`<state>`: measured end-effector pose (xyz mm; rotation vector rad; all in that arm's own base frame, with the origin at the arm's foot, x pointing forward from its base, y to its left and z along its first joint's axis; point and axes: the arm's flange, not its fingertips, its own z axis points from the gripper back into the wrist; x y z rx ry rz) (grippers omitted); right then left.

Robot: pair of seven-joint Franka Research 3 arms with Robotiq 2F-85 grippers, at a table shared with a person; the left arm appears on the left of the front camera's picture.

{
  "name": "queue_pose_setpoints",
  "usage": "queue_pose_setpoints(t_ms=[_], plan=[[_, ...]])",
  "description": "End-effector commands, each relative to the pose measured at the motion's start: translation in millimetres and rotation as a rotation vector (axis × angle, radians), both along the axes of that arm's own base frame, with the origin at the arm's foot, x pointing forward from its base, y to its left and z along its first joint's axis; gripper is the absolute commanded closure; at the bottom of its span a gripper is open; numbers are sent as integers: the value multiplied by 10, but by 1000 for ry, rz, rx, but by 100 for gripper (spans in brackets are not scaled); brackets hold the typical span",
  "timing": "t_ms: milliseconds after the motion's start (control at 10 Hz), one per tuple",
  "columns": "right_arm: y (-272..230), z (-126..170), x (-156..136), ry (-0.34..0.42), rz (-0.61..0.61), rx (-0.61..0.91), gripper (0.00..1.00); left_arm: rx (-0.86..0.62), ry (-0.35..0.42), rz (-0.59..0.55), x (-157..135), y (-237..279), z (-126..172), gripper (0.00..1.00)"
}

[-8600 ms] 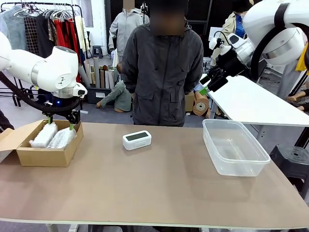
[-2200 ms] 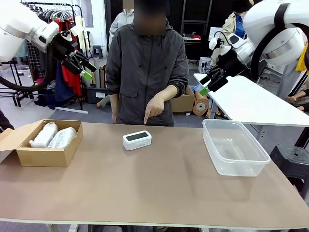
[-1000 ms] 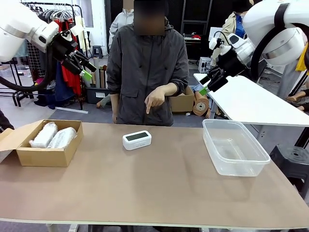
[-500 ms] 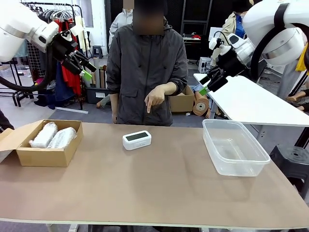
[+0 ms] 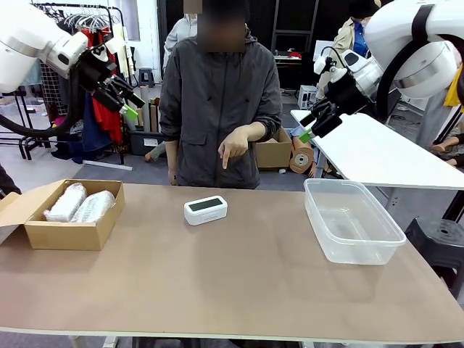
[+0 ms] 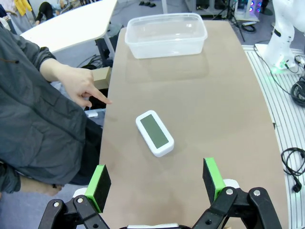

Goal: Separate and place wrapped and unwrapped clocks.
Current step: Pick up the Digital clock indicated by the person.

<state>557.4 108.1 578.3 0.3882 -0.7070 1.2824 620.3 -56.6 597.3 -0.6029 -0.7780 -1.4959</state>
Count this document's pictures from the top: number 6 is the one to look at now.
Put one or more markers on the person's right hand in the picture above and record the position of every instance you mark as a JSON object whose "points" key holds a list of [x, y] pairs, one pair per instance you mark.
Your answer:
{"points": [[38, 188]]}

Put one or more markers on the unwrapped white digital clock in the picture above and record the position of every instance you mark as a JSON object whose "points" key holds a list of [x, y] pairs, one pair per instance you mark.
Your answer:
{"points": [[155, 133]]}

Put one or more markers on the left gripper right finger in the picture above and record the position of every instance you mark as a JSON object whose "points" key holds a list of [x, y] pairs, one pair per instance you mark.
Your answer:
{"points": [[212, 181]]}

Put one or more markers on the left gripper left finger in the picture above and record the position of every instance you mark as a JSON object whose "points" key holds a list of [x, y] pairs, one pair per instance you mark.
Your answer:
{"points": [[97, 188]]}

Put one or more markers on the lying mannequin in dark clothes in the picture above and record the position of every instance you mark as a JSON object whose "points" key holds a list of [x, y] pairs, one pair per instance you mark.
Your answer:
{"points": [[45, 12]]}

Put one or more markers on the person's left hand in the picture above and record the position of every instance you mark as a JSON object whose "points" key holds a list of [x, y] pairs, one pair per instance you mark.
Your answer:
{"points": [[76, 82]]}

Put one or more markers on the yellow garment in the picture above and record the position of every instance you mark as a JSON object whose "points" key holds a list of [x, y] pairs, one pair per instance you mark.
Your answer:
{"points": [[21, 7]]}

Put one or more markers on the clear plastic container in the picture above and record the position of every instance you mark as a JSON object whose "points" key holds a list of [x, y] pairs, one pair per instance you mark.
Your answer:
{"points": [[166, 45]]}

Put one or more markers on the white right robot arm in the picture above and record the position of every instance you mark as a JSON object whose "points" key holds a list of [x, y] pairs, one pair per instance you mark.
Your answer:
{"points": [[283, 35]]}

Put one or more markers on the person in dark grey jacket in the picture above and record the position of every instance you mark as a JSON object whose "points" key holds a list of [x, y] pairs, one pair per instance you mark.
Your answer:
{"points": [[35, 119]]}

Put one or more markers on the white grooved base platform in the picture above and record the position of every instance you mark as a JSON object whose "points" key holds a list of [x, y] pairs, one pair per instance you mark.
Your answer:
{"points": [[286, 124]]}

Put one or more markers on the small cardboard carton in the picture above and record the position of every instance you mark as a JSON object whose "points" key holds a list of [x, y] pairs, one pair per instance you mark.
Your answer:
{"points": [[101, 76]]}

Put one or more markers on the white work table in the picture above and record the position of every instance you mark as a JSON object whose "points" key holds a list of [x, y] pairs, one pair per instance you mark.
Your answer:
{"points": [[71, 26]]}

